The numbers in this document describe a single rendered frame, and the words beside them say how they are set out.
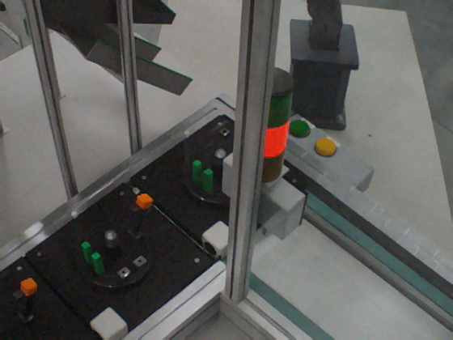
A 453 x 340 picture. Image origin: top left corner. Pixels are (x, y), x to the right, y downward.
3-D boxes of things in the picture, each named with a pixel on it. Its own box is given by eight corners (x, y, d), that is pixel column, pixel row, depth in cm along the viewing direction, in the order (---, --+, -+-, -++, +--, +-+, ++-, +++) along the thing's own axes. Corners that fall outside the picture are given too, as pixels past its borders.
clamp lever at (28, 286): (27, 308, 98) (31, 276, 94) (34, 316, 97) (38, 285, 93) (8, 316, 95) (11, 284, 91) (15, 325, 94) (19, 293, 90)
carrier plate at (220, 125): (219, 121, 133) (219, 113, 131) (308, 186, 123) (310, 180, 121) (130, 184, 121) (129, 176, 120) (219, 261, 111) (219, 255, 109)
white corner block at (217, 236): (219, 231, 115) (219, 218, 112) (238, 247, 113) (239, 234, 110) (201, 247, 113) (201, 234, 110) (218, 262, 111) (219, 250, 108)
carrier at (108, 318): (124, 188, 121) (118, 143, 111) (213, 267, 110) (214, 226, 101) (26, 260, 109) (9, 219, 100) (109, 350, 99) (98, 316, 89)
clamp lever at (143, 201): (136, 226, 110) (146, 192, 106) (144, 233, 109) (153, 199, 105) (121, 232, 107) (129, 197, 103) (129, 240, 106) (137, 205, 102)
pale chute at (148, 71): (149, 63, 139) (161, 47, 138) (180, 96, 132) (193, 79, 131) (57, 24, 116) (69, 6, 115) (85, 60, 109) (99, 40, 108)
